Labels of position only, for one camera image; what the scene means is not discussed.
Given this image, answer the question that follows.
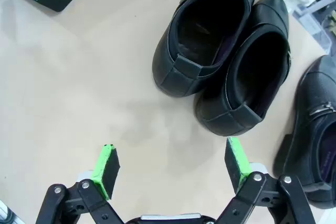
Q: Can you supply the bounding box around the clear plastic crate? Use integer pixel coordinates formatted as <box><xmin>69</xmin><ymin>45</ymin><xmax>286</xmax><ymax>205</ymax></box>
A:
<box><xmin>291</xmin><ymin>0</ymin><xmax>336</xmax><ymax>53</ymax></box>

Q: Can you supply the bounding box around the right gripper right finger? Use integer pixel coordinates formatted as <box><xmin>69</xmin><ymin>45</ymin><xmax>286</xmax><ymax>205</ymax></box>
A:
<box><xmin>215</xmin><ymin>136</ymin><xmax>320</xmax><ymax>224</ymax></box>

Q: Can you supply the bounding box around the black leather buckle loafer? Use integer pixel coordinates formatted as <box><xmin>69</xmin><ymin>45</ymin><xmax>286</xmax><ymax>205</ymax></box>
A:
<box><xmin>194</xmin><ymin>0</ymin><xmax>292</xmax><ymax>137</ymax></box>
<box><xmin>151</xmin><ymin>0</ymin><xmax>257</xmax><ymax>98</ymax></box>
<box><xmin>272</xmin><ymin>55</ymin><xmax>336</xmax><ymax>210</ymax></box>

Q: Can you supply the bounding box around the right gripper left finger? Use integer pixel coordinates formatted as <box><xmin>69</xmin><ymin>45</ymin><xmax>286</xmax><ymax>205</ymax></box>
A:
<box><xmin>35</xmin><ymin>144</ymin><xmax>124</xmax><ymax>224</ymax></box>

